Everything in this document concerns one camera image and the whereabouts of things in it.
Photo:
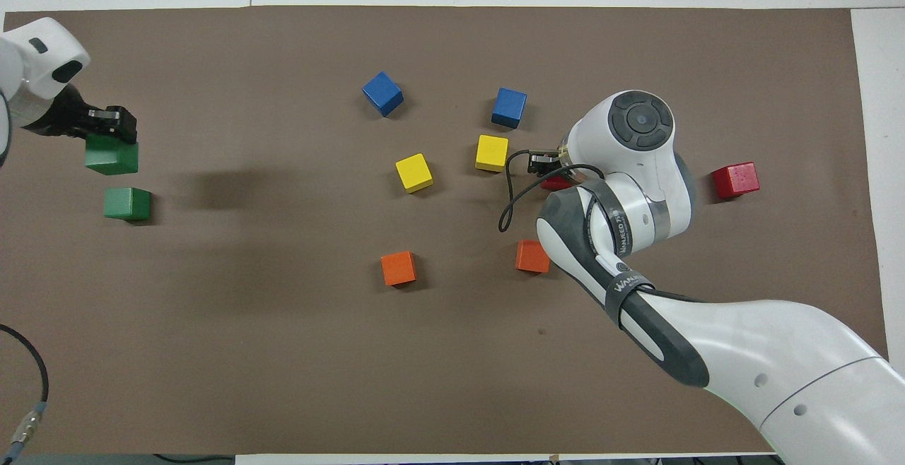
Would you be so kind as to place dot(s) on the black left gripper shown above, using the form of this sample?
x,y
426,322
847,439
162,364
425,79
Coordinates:
x,y
63,115

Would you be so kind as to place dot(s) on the red wooden block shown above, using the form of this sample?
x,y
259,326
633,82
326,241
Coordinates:
x,y
555,184
735,179

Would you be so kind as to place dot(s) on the green wooden block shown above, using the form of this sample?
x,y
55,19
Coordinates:
x,y
112,157
128,203

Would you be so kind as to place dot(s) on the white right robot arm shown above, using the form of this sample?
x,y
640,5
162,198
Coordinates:
x,y
742,345

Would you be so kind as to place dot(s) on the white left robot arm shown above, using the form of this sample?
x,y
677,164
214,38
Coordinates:
x,y
39,59

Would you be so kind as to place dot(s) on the yellow wooden block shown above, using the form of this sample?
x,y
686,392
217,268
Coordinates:
x,y
413,172
491,152

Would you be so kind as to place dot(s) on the blue wooden block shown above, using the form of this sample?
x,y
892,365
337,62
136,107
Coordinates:
x,y
382,93
509,107

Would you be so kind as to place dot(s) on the orange wooden block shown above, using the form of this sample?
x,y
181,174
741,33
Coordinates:
x,y
398,268
529,256

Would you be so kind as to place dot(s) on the brown table mat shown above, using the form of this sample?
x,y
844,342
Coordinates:
x,y
452,380

